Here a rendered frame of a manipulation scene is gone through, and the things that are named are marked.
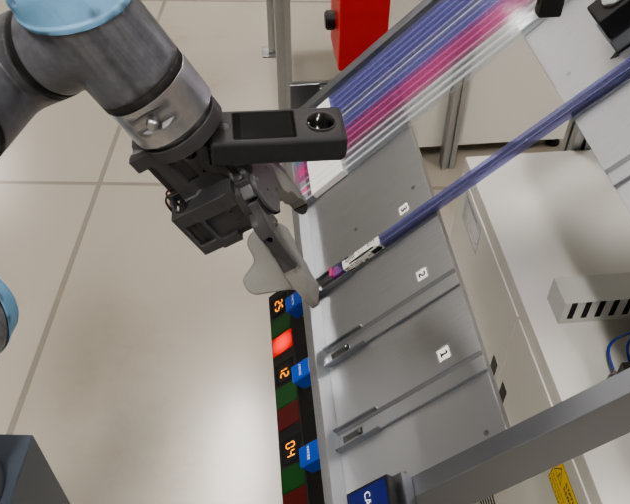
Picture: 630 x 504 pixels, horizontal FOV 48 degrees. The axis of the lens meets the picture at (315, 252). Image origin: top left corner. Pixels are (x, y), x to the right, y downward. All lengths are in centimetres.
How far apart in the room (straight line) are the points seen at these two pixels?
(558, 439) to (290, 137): 34
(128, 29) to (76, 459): 126
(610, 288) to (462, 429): 45
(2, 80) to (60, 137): 195
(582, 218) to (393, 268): 48
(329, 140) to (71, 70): 20
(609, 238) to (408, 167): 42
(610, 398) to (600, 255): 59
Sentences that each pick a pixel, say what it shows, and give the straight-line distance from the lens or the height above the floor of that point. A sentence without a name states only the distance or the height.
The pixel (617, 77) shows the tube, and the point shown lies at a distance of 81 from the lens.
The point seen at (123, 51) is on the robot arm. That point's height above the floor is 115.
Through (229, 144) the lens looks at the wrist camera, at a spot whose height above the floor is 106.
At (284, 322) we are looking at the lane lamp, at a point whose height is 66.
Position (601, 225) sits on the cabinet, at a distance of 124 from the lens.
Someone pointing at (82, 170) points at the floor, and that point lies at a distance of 236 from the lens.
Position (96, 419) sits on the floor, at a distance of 172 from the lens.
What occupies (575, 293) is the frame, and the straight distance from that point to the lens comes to 106.
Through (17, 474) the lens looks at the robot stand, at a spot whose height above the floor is 55.
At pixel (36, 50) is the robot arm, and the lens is 56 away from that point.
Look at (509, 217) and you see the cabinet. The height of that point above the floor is 62.
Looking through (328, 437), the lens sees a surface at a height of 73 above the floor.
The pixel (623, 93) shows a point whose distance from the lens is 80.
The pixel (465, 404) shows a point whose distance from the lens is 71.
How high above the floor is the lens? 141
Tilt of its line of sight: 46 degrees down
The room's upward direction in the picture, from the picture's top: straight up
